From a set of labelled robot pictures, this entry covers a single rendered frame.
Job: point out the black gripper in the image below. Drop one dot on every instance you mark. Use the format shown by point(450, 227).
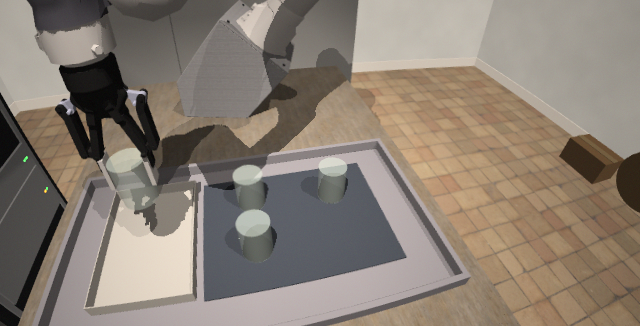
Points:
point(105, 96)

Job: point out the clear glass cylinder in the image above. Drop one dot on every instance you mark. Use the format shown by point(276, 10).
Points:
point(131, 179)
point(255, 235)
point(249, 187)
point(331, 180)

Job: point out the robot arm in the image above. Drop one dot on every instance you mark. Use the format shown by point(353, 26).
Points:
point(76, 31)

